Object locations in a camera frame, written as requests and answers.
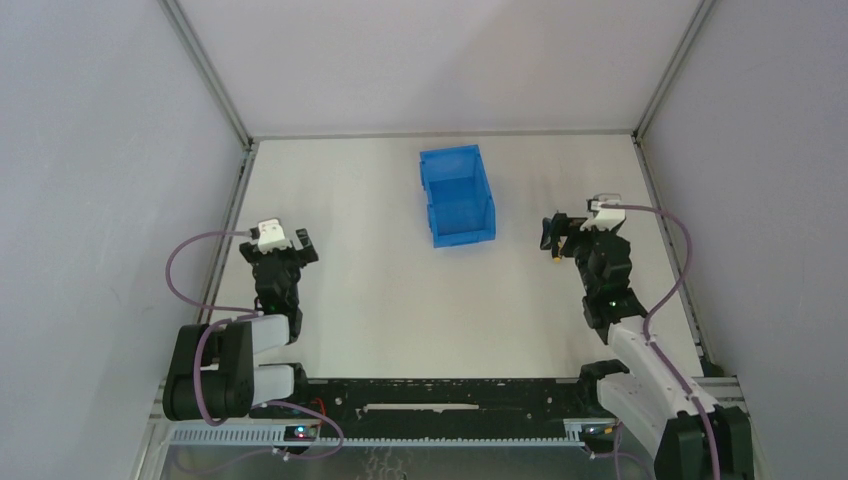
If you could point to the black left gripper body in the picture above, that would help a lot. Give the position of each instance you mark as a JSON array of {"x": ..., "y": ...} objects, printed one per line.
[{"x": 279, "y": 256}]

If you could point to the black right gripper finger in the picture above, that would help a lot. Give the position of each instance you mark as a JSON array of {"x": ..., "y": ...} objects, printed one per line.
[
  {"x": 549, "y": 234},
  {"x": 560, "y": 223}
]

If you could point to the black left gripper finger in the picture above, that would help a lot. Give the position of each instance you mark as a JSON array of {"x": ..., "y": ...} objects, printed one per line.
[
  {"x": 307, "y": 253},
  {"x": 248, "y": 251}
]

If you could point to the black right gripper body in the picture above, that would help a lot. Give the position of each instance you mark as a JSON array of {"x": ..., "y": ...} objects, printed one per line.
[{"x": 573, "y": 239}]

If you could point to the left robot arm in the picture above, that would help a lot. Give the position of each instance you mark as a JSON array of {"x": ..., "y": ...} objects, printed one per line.
[{"x": 213, "y": 374}]

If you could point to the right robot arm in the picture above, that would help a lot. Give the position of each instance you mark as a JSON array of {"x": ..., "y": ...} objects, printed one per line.
[{"x": 684, "y": 428}]

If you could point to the blue plastic bin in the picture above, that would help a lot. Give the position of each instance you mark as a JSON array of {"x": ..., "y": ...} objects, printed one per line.
[{"x": 460, "y": 205}]

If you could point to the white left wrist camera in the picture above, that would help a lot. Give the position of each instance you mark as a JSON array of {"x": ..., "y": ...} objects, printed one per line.
[{"x": 269, "y": 235}]

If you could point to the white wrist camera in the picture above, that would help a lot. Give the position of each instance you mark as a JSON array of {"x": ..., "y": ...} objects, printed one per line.
[
  {"x": 269, "y": 235},
  {"x": 606, "y": 214}
]

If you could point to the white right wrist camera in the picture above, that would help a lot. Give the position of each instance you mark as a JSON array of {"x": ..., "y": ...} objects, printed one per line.
[{"x": 606, "y": 214}]

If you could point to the aluminium frame right rail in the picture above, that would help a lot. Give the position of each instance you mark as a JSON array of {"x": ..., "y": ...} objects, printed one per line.
[{"x": 659, "y": 187}]

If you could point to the aluminium frame rail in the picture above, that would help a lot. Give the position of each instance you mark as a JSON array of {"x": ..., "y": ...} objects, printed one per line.
[
  {"x": 659, "y": 187},
  {"x": 239, "y": 175}
]

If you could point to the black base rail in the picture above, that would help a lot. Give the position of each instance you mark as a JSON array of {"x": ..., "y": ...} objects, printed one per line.
[{"x": 472, "y": 407}]

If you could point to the grey slotted cable duct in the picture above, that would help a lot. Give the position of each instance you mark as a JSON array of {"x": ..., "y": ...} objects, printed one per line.
[{"x": 281, "y": 435}]

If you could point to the aluminium frame left rail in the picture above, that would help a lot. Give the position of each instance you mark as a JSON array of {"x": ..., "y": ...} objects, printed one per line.
[{"x": 239, "y": 175}]

